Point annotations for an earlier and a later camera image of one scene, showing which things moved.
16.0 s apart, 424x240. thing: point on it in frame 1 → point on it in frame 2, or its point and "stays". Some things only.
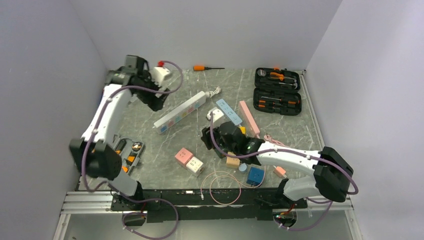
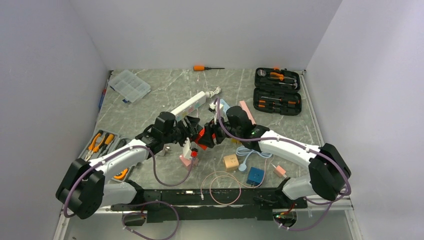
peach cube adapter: (232, 162) stays
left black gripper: (154, 102) → (190, 131)
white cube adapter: (194, 166) → (168, 150)
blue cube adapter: (255, 176) stays
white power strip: (170, 119) stays
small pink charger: (279, 171) stays
